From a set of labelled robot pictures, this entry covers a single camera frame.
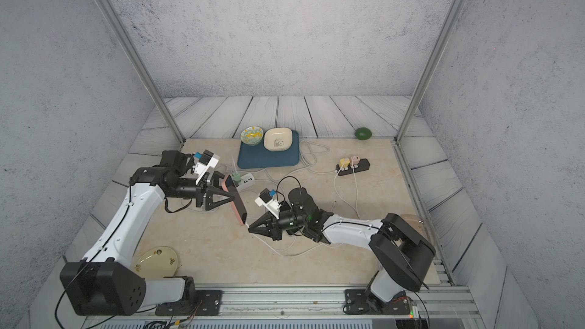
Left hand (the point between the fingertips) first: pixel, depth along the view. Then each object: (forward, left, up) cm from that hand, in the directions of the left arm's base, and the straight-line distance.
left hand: (235, 192), depth 67 cm
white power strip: (+22, +5, -27) cm, 35 cm away
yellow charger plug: (+28, -39, -21) cm, 53 cm away
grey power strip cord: (+39, -27, -28) cm, 56 cm away
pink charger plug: (+30, -45, -22) cm, 58 cm away
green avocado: (+49, -52, -24) cm, 76 cm away
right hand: (-8, -4, -11) cm, 14 cm away
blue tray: (+38, +1, -27) cm, 46 cm away
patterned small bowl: (+50, +5, -24) cm, 56 cm away
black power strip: (+31, -49, -26) cm, 64 cm away
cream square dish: (+48, -9, -25) cm, 55 cm away
